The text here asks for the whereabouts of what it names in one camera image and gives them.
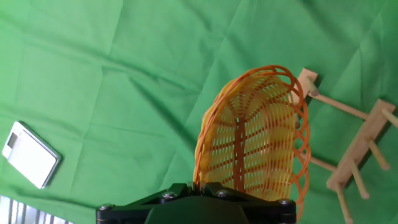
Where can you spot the yellow orange woven basket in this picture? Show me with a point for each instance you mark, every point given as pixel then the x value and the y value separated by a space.
pixel 264 140

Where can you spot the green cloth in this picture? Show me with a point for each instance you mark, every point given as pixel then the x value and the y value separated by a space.
pixel 124 77

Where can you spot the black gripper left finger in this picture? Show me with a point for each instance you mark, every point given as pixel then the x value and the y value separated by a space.
pixel 130 211

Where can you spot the wooden peg dish rack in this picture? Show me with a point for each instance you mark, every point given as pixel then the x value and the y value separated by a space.
pixel 357 149

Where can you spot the silver kitchen scale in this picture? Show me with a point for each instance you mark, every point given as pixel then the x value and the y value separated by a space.
pixel 31 158

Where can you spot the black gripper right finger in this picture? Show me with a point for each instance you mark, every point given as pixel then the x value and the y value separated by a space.
pixel 267 211

